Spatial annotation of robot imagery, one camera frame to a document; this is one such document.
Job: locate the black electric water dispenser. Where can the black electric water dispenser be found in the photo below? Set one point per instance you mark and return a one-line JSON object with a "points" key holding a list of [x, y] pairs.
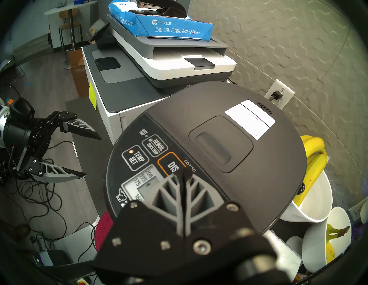
{"points": [[244, 143]]}

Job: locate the yellow sticky note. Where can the yellow sticky note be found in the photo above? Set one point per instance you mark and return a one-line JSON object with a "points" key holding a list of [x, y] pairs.
{"points": [[92, 96]]}

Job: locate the white wall outlet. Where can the white wall outlet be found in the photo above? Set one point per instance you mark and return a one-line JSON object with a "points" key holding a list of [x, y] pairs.
{"points": [[286, 93], [354, 209]]}

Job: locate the blue copy paper ream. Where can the blue copy paper ream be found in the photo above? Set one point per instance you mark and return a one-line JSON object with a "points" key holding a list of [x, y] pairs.
{"points": [[178, 26]]}

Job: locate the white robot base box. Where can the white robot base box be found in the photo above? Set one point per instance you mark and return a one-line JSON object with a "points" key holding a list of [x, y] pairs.
{"points": [[72, 241]]}

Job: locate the white round bar table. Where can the white round bar table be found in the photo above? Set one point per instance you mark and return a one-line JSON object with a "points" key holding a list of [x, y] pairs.
{"points": [[72, 5]]}

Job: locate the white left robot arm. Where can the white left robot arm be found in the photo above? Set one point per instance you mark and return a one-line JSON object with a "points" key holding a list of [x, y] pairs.
{"points": [[3, 126]]}

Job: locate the white grey office printer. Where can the white grey office printer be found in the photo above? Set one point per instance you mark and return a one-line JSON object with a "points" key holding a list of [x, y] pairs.
{"points": [[129, 83]]}

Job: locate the cardboard box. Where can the cardboard box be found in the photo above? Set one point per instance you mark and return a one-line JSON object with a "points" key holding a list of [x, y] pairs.
{"points": [[79, 74]]}

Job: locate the red emergency stop button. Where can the red emergency stop button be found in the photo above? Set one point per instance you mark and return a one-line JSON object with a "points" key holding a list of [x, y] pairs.
{"points": [[81, 282]]}

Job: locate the white pedestal bowl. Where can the white pedestal bowl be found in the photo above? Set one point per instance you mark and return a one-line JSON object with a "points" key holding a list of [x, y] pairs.
{"points": [[316, 206]]}

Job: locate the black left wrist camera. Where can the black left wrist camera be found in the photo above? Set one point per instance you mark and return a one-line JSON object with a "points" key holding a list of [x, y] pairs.
{"points": [[21, 110]]}

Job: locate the yellow banana bunch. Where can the yellow banana bunch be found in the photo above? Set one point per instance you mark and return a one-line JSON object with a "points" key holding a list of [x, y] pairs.
{"points": [[314, 163]]}

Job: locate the red silicone mat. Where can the red silicone mat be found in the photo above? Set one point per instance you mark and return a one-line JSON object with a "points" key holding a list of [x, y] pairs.
{"points": [[102, 232]]}

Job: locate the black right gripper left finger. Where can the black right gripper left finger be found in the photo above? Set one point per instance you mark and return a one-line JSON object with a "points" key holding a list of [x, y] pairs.
{"points": [[138, 229]]}

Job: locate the black stapler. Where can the black stapler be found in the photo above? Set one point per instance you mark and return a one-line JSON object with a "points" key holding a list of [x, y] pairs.
{"points": [[172, 7]]}

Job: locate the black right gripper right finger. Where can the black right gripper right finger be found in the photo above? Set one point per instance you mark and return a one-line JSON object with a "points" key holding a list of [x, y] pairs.
{"points": [[218, 224]]}

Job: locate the small black box device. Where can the small black box device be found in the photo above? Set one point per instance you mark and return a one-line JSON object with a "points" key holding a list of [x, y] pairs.
{"points": [[51, 257]]}

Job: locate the spotted yellow banana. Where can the spotted yellow banana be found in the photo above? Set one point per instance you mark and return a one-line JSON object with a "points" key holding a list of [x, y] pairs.
{"points": [[333, 232]]}

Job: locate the white tall tapered container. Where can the white tall tapered container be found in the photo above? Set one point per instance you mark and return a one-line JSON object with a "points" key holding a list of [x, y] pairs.
{"points": [[364, 212]]}

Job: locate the wooden bar stool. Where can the wooden bar stool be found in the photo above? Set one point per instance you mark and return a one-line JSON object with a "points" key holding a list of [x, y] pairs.
{"points": [[80, 28]]}

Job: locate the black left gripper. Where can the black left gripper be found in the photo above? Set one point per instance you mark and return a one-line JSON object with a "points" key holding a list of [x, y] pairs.
{"points": [[26, 135]]}

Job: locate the white round bowl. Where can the white round bowl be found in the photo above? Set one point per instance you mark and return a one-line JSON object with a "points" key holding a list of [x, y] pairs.
{"points": [[314, 250]]}

